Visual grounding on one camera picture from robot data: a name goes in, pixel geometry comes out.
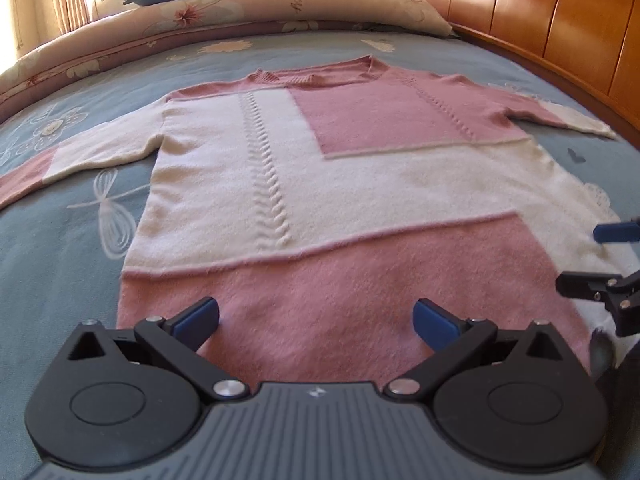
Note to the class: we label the wooden headboard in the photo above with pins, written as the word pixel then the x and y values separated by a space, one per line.
pixel 540 15

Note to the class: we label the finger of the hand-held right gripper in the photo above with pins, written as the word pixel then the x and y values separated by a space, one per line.
pixel 617 232
pixel 595 287

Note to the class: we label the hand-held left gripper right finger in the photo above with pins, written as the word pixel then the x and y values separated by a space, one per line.
pixel 435 325

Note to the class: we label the pink and cream knit sweater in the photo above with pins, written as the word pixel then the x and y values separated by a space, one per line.
pixel 350 170

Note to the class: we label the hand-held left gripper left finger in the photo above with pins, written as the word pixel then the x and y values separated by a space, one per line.
pixel 197 322

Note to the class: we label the folded floral quilt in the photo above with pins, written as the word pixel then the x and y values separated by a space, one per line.
pixel 175 25

